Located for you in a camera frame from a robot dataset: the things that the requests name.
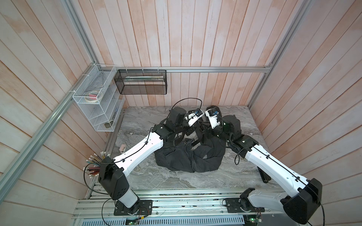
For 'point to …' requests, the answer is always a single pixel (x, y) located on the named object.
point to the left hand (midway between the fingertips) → (195, 122)
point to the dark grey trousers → (183, 151)
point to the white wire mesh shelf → (103, 116)
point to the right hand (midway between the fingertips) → (201, 122)
